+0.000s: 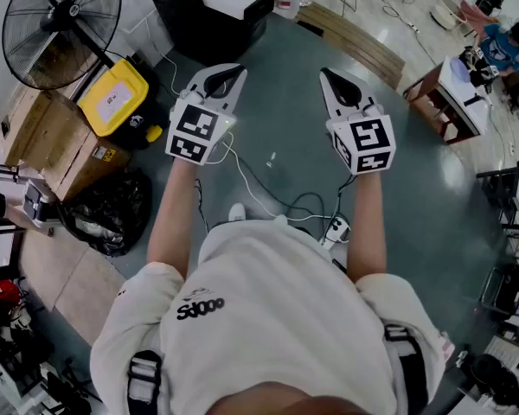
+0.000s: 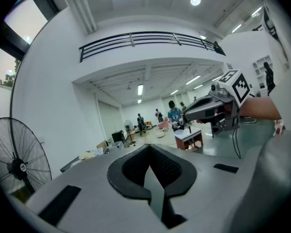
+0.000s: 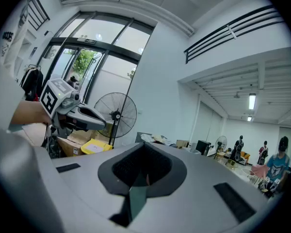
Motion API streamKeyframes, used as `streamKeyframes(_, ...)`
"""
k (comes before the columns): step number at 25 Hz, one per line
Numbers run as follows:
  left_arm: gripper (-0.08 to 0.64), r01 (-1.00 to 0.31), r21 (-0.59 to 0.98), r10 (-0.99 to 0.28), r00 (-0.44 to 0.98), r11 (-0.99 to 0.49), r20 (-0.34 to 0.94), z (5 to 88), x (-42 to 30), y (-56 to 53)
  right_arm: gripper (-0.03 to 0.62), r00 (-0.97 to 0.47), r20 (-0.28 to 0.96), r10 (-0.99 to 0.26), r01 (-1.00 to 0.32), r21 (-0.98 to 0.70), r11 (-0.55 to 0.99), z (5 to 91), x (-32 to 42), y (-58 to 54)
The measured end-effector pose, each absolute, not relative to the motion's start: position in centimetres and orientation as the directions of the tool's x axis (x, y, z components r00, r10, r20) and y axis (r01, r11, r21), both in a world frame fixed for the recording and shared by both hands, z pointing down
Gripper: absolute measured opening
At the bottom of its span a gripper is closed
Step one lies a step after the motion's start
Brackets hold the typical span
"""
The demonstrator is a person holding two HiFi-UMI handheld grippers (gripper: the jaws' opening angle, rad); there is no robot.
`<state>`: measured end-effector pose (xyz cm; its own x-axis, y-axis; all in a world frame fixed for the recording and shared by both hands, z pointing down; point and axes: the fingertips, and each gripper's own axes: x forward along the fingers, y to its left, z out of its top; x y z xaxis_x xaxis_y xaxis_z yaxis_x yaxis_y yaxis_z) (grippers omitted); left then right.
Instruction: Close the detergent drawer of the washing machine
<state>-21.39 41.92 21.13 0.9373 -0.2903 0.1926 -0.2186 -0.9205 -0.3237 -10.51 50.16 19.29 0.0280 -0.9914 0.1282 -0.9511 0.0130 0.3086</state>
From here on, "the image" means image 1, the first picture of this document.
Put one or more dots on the wooden table with white top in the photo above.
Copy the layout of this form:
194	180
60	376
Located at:
454	89

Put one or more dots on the small black tool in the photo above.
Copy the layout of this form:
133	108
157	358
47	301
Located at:
473	100

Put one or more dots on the wooden plank platform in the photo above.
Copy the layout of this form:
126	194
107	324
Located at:
350	37

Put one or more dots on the white power strip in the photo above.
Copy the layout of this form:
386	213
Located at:
414	27

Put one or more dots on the large black standing fan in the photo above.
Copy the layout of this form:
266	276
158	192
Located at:
65	11

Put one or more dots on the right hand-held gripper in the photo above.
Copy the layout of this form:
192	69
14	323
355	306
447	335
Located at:
367	138

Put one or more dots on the person's left forearm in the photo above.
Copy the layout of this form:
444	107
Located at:
173	218

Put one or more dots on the white power adapter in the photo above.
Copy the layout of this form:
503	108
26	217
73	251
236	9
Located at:
335	231

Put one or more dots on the black bin with yellow lid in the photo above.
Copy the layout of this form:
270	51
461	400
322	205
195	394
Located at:
112	97

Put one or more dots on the round white basin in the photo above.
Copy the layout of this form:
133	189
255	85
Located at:
447	11

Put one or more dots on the black metal shelf rack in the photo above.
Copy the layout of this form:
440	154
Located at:
497	172

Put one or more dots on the small white paper scrap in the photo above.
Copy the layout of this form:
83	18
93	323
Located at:
271	159

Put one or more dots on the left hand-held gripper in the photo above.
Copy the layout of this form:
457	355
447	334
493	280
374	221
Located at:
192	123

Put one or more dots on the small white appliance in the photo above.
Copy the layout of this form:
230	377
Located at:
41	201

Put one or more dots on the pale blue bowl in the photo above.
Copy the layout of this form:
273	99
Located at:
467	71

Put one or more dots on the person's white T-shirt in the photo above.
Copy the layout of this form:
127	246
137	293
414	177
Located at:
268	301

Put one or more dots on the person's right forearm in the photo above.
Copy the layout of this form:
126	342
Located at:
367	227

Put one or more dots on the person's left white shoe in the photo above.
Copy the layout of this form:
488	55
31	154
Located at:
237	212

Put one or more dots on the brown cardboard box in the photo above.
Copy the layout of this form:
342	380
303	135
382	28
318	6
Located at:
47	136

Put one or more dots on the black garbage bag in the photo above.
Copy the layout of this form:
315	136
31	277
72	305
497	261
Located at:
104	214

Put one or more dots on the red bag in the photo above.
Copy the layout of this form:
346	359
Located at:
0	294

